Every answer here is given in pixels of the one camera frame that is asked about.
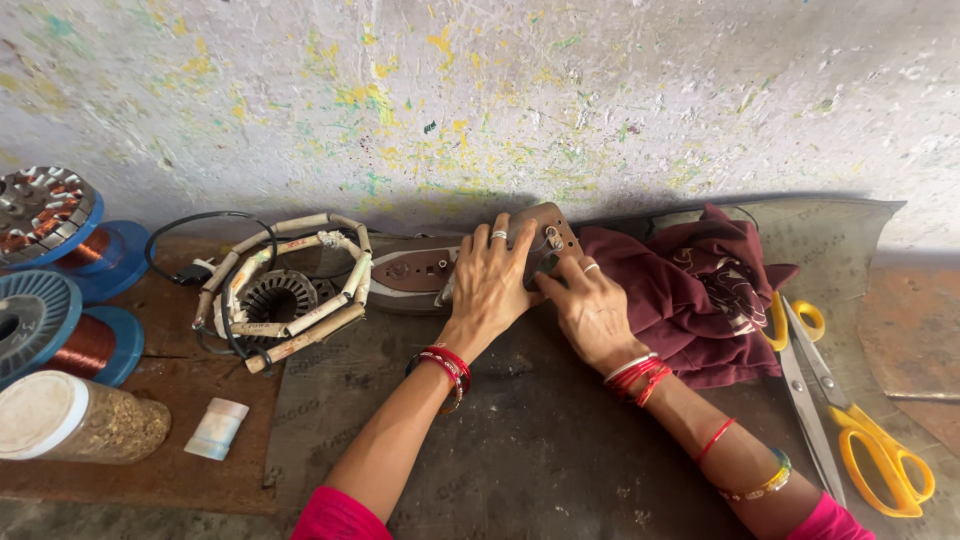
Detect person's left hand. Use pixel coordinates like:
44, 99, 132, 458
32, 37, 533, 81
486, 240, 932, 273
437, 212, 547, 355

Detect person's right hand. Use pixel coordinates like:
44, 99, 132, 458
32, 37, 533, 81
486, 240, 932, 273
534, 257, 652, 376

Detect red bangles on right wrist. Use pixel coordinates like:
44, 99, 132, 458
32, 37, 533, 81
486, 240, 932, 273
603, 352, 675, 409

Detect red bangles on wrist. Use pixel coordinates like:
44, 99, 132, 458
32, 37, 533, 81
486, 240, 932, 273
405, 344, 474, 416
603, 352, 675, 409

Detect red bangles on left wrist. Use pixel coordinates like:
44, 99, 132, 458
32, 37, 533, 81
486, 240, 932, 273
405, 344, 474, 416

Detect maroon printed cloth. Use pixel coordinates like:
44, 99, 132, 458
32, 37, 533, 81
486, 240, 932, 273
577, 204, 801, 391

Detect thin red bangle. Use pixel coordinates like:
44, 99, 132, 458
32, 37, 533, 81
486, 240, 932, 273
693, 417, 738, 465

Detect motor stator with white sleeves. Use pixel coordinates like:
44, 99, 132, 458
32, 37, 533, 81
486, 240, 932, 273
191, 212, 375, 375

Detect green and yellow bangle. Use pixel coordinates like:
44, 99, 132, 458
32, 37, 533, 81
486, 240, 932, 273
716, 447, 793, 504

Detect pink left sleeve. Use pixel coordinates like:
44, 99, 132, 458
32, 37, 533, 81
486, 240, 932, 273
291, 486, 394, 540

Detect pink sleeve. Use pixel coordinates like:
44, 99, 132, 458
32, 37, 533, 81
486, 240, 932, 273
786, 491, 877, 540
291, 486, 394, 540

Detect small white tape roll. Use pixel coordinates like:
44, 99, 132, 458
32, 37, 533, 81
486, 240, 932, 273
183, 397, 250, 462

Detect pink right sleeve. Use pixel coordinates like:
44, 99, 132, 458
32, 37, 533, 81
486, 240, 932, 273
786, 491, 877, 540

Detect rusty metal plate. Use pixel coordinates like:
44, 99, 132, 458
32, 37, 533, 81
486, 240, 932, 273
857, 266, 960, 459

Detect brown wooden board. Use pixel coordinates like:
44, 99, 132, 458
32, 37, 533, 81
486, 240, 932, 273
0, 232, 288, 519

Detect plastic jar with white lid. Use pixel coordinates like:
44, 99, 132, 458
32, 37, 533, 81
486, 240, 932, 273
0, 369, 173, 465

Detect wound copper motor stator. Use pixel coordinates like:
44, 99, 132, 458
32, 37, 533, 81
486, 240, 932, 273
0, 166, 97, 258

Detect black power cable with plug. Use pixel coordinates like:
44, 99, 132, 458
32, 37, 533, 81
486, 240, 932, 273
144, 210, 280, 289

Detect large yellow-handled scissors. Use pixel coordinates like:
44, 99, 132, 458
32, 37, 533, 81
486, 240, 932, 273
780, 294, 937, 520

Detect blue copper wire spool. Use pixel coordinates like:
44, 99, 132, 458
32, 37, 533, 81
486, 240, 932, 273
0, 270, 146, 391
0, 191, 152, 306

